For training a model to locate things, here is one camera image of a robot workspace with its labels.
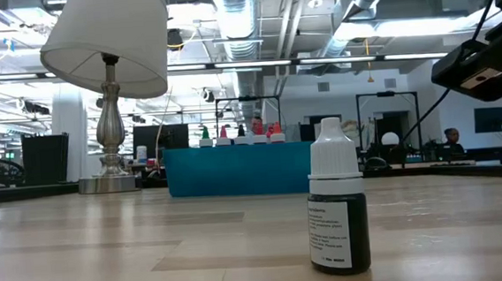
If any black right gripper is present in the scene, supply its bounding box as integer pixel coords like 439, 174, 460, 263
427, 11, 502, 106

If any dark dropper bottle white label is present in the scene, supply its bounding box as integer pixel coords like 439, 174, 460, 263
300, 113, 373, 279

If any red food coloring bottle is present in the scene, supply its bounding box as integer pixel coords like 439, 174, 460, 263
269, 120, 286, 144

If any magenta food coloring bottle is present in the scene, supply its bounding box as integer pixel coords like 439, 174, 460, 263
250, 120, 268, 146

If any ceiling light strip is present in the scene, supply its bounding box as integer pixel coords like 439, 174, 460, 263
214, 58, 293, 72
299, 54, 377, 67
384, 50, 449, 63

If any person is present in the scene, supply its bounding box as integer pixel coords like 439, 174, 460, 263
440, 125, 467, 157

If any black background table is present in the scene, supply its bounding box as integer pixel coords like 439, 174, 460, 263
463, 144, 502, 169

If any white globe lamp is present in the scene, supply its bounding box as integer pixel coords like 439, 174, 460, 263
380, 130, 400, 148

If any blue plastic tray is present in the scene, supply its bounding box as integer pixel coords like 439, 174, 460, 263
163, 139, 317, 203

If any white cup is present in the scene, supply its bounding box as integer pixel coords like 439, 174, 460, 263
134, 144, 149, 165

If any white shade silver table lamp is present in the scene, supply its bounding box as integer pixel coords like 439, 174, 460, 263
35, 0, 181, 198

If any black cabinet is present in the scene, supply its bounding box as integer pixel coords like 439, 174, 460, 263
20, 131, 73, 187

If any black wall monitor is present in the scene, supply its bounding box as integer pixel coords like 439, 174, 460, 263
473, 105, 502, 133

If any black cable to right arm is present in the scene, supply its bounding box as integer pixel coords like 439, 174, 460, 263
354, 0, 502, 172

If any yellow hanging cord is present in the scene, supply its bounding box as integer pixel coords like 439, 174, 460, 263
362, 37, 375, 84

